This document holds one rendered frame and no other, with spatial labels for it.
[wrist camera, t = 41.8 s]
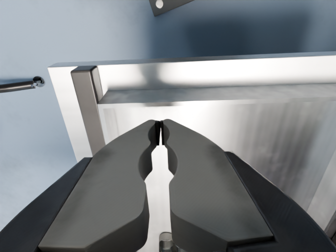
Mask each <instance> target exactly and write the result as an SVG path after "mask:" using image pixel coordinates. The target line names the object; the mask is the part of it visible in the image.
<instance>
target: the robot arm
mask: <svg viewBox="0 0 336 252"><path fill-rule="evenodd" d="M160 134H161V143H162V146H165V148H166V149H167V163H168V170H169V171H170V172H171V173H172V174H173V178H172V179H171V181H170V182H169V185H168V187H169V209H170V224H171V237H172V240H173V242H174V243H175V245H176V246H178V247H179V248H181V249H183V250H184V251H186V252H336V246H335V244H334V243H333V242H332V240H331V239H330V238H329V237H328V236H327V234H326V233H325V232H324V231H323V230H322V228H321V227H320V226H319V225H318V224H317V223H316V222H315V221H314V220H313V219H312V218H311V216H310V215H309V214H308V213H307V212H306V211H305V210H304V209H303V208H302V207H300V206H299V205H298V204H297V203H296V202H295V201H294V200H293V199H292V198H291V197H289V196H288V195H287V194H286V193H285V192H283V191H282V190H281V189H280V188H278V187H277V186H276V185H275V184H273V183H272V182H271V181H270V180H268V179H267V178H266V177H265V176H263V175H262V174H261V173H259V172H258V171H257V170H256V169H254V168H253V167H252V166H251V165H249V164H248V163H247V162H246V161H244V160H243V159H242V158H241V157H239V156H238V155H237V154H236V153H234V152H233V151H224V150H223V149H222V148H221V147H219V146H218V145H217V144H216V143H214V142H213V141H211V140H210V139H209V138H207V137H205V136H204V135H202V134H200V133H198V132H196V131H194V130H192V129H190V128H188V127H186V126H184V125H182V124H180V123H178V122H176V121H174V120H172V119H169V118H166V119H164V120H161V121H159V120H154V119H149V120H147V121H145V122H143V123H142V124H140V125H138V126H136V127H134V128H133V129H131V130H129V131H127V132H125V133H124V134H122V135H120V136H118V137H117V138H115V139H113V140H112V141H111V142H109V143H108V144H106V145H105V146H104V147H103V148H101V149H100V150H99V151H98V152H97V153H96V154H95V155H94V156H93V157H84V158H83V159H82V160H80V161H79V162H78V163H77V164H76V165H74V166H73V167H72V168H71V169H70V170H68V171H67V172H66V173H65V174H64V175H63V176H61V177H60V178H59V179H58V180H57V181H55V182H54V183H53V184H52V185H51V186H50V187H48V188H47V189H46V190H45V191H44V192H42V193H41V194H40V195H39V196H38V197H36V198H35V199H34V200H33V201H32V202H31V203H29V204H28V205H27V206H26V207H25V208H24V209H23V210H21V211H20V212H19V213H18V214H17V215H16V216H15V217H14V218H13V219H12V220H11V221H10V222H9V223H8V224H7V225H6V226H5V227H4V228H3V229H2V230H1V231H0V252H137V251H138V250H140V249H141V248H142V247H143V246H144V245H145V244H146V242H147V239H148V230H149V221H150V211H149V203H148V195H147V186H146V183H145V180H146V178H147V176H148V175H149V174H150V173H151V172H152V170H153V162H152V152H153V151H154V149H155V148H156V147H157V146H160Z"/></svg>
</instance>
